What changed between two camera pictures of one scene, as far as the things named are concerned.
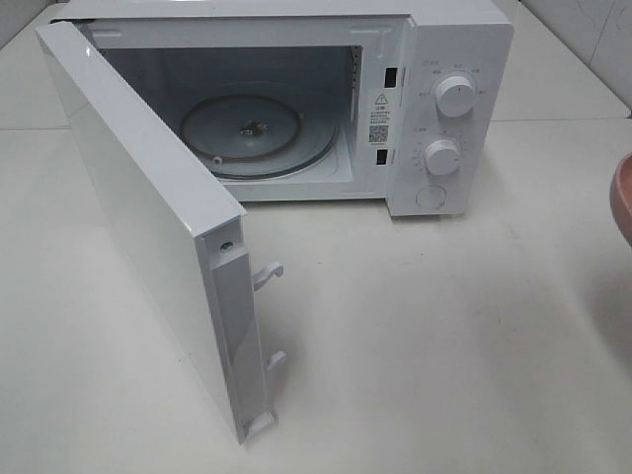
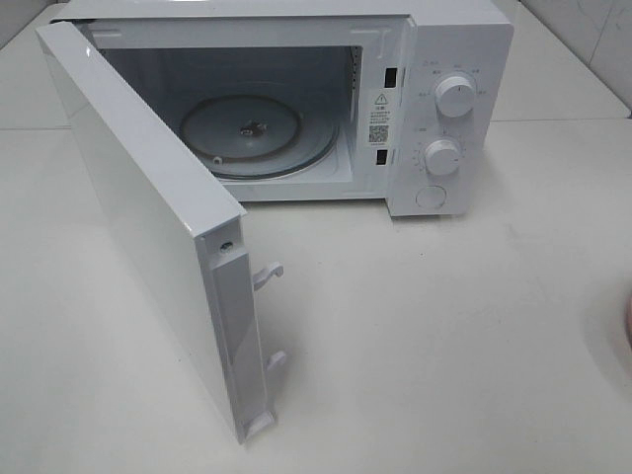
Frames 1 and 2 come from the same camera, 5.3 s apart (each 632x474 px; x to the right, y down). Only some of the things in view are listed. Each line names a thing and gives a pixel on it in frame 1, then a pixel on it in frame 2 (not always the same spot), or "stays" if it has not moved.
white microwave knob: (441, 157) stays
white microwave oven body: (405, 104) stays
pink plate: (621, 197) -> (628, 316)
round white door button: (432, 197) stays
